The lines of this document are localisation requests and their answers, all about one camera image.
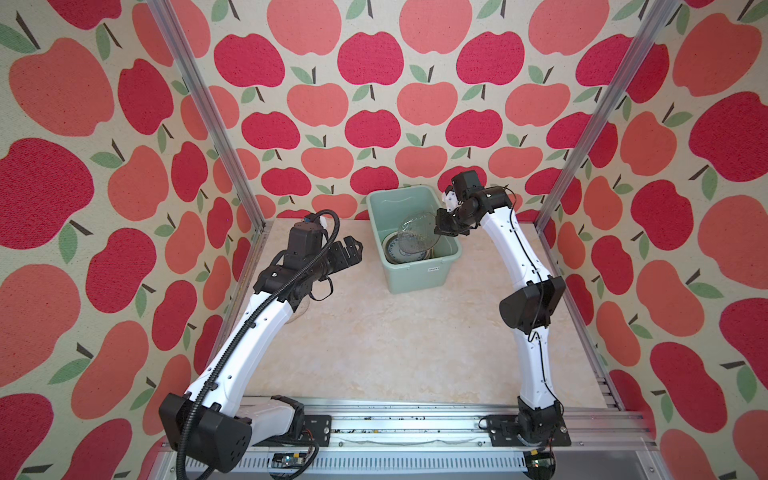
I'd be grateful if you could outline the blue white patterned plate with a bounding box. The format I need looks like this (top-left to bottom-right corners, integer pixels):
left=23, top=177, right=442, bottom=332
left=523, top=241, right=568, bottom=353
left=383, top=232, right=432, bottom=265

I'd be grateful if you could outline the grey clear glass plate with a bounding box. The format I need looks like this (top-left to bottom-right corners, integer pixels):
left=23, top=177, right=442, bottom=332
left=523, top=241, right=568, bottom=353
left=398, top=211, right=440, bottom=253

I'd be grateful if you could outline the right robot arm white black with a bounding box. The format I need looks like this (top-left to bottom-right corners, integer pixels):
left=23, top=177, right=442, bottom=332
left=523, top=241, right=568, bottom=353
left=435, top=170, right=566, bottom=445

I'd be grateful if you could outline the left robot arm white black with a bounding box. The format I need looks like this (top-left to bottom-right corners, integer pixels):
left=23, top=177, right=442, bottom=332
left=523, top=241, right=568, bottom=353
left=158, top=209, right=363, bottom=479

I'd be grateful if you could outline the black corrugated cable conduit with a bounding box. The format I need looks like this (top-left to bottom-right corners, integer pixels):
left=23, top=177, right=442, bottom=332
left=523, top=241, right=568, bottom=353
left=175, top=209, right=341, bottom=480

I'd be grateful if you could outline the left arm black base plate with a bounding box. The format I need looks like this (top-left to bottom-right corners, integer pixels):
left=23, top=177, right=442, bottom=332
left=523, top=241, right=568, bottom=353
left=257, top=415, right=333, bottom=447

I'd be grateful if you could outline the front aluminium rail base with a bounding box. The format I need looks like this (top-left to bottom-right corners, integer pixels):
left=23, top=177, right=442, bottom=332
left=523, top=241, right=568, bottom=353
left=146, top=395, right=670, bottom=480

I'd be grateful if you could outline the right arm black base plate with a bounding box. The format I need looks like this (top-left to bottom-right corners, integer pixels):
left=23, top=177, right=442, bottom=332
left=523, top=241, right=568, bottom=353
left=478, top=412, right=572, bottom=448

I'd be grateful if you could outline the right aluminium frame post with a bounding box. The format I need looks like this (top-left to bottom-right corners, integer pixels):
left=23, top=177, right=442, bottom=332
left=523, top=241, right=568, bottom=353
left=535, top=0, right=682, bottom=236

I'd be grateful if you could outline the aluminium frame post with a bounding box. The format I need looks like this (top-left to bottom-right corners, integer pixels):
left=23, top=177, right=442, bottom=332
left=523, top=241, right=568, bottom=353
left=535, top=0, right=682, bottom=236
left=148, top=0, right=267, bottom=234

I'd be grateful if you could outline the left aluminium frame post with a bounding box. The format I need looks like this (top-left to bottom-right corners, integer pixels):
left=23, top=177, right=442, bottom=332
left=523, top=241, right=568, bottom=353
left=148, top=0, right=267, bottom=234

